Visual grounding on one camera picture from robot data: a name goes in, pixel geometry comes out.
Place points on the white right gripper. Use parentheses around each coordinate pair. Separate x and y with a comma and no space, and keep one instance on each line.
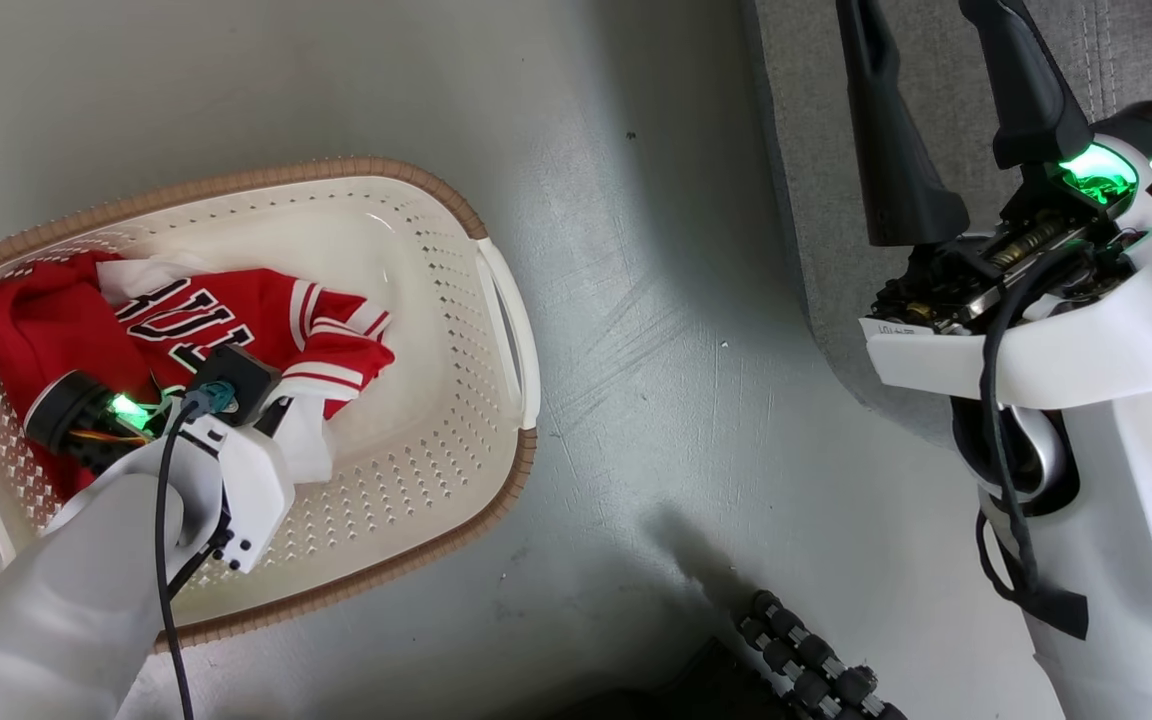
(1066,360)

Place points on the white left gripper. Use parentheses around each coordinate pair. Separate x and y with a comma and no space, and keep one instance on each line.
(256,490)

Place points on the red lettered basketball jersey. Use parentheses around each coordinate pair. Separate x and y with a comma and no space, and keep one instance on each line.
(46,320)

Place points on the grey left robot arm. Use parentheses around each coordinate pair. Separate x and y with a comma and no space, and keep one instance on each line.
(66,600)

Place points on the cream perforated laundry basket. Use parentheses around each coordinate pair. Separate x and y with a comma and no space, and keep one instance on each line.
(406,400)

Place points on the grey fabric sofa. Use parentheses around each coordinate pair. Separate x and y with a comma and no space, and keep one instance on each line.
(806,150)

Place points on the black roller base wheel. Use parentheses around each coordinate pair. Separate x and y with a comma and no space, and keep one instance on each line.
(806,660)

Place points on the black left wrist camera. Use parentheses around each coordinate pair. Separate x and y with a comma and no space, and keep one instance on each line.
(241,375)

